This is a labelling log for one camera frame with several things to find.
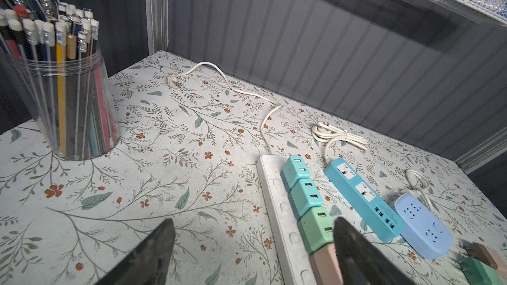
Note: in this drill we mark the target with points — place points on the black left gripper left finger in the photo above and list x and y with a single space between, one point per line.
148 263

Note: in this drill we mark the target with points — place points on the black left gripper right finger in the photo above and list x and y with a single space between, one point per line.
359 261

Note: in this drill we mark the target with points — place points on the teal power strip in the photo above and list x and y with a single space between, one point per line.
375 212

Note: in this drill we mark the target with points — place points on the green plug cube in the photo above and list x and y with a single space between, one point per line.
478 273
316 229

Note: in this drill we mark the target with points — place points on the teal plug cube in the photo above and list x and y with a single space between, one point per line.
304 196
293 170

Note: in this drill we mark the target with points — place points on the white multicolour power strip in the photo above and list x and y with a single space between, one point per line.
292 255

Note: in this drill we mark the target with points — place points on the brown pink plug cube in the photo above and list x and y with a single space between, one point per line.
488 256

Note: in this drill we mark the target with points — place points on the blue square power socket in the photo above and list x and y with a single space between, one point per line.
424 232

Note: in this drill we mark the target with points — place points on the clear cup of pencils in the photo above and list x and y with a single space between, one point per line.
51 49

